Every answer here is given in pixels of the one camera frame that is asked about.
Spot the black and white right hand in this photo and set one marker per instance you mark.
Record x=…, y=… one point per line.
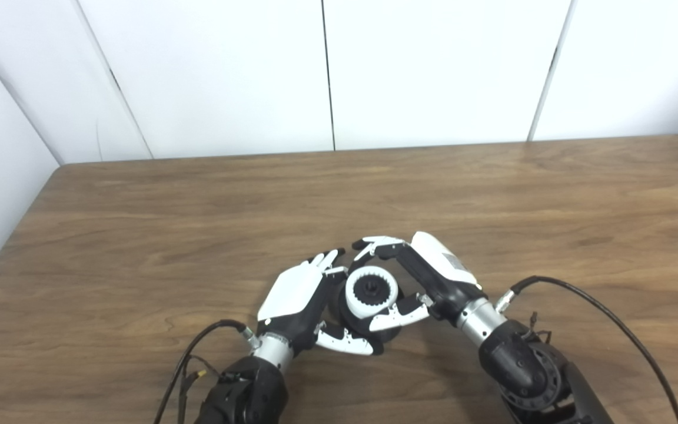
x=439, y=277

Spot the black and white left hand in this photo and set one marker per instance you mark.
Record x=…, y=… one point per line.
x=295, y=300

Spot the round black plastic part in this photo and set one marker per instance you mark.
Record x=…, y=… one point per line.
x=372, y=290

